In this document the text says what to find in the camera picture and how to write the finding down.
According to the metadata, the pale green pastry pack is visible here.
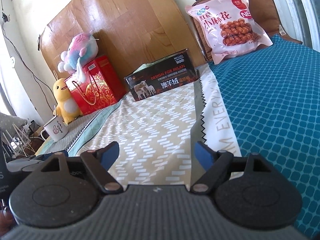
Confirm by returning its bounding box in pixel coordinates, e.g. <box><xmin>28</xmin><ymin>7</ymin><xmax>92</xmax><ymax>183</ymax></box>
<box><xmin>136</xmin><ymin>63</ymin><xmax>153</xmax><ymax>72</ymax></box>

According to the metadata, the person's left hand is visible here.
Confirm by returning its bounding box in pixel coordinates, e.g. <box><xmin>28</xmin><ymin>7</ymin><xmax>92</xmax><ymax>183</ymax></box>
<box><xmin>0</xmin><ymin>199</ymin><xmax>15</xmax><ymax>236</ymax></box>

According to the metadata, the white wifi router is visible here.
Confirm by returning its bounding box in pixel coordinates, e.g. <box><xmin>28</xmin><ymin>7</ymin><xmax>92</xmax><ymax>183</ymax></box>
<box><xmin>1</xmin><ymin>124</ymin><xmax>36</xmax><ymax>158</ymax></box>

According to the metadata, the grey dotted cloth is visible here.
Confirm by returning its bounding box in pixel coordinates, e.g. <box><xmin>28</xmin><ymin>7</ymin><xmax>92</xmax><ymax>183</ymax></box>
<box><xmin>0</xmin><ymin>113</ymin><xmax>27</xmax><ymax>137</ymax></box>

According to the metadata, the white enamel mug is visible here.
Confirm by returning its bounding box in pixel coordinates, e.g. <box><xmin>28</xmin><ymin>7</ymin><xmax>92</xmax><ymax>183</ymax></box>
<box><xmin>40</xmin><ymin>115</ymin><xmax>68</xmax><ymax>142</ymax></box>

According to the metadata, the yellow duck plush toy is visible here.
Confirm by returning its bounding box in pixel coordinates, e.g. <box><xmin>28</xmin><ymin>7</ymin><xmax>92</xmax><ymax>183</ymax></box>
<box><xmin>53</xmin><ymin>78</ymin><xmax>83</xmax><ymax>125</ymax></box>

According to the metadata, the patterned bed sheet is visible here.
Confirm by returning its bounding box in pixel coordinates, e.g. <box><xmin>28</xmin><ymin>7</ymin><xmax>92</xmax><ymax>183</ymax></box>
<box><xmin>38</xmin><ymin>64</ymin><xmax>240</xmax><ymax>186</ymax></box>

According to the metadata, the red biscuit gift box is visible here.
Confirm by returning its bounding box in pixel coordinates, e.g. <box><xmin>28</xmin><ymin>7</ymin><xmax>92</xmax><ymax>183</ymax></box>
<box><xmin>65</xmin><ymin>55</ymin><xmax>126</xmax><ymax>115</ymax></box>

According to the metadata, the blue mesh mat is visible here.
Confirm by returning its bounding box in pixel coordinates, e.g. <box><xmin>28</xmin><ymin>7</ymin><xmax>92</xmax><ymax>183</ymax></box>
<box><xmin>209</xmin><ymin>35</ymin><xmax>319</xmax><ymax>238</ymax></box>

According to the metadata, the black open storage box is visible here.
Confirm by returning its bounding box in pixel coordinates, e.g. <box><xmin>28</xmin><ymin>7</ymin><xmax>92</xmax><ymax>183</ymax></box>
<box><xmin>124</xmin><ymin>49</ymin><xmax>198</xmax><ymax>101</ymax></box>

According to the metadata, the pastel unicorn plush toy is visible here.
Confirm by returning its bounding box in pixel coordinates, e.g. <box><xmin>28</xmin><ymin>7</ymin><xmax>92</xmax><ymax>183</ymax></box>
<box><xmin>57</xmin><ymin>32</ymin><xmax>98</xmax><ymax>83</ymax></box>

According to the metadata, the pink fried twist snack bag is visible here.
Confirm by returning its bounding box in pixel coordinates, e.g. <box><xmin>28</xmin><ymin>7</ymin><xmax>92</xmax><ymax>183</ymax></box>
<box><xmin>185</xmin><ymin>0</ymin><xmax>273</xmax><ymax>64</ymax></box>

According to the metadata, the wooden headboard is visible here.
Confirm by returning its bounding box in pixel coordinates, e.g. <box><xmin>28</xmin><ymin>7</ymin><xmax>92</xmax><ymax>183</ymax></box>
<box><xmin>40</xmin><ymin>0</ymin><xmax>205</xmax><ymax>78</ymax></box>

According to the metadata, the brown seat cushion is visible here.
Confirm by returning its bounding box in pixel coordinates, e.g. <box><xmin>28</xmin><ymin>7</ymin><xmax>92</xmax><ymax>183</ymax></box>
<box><xmin>190</xmin><ymin>0</ymin><xmax>303</xmax><ymax>63</ymax></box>

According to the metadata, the white window frame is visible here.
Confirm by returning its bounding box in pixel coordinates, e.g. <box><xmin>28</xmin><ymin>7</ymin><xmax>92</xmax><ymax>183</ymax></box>
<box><xmin>274</xmin><ymin>0</ymin><xmax>319</xmax><ymax>51</ymax></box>

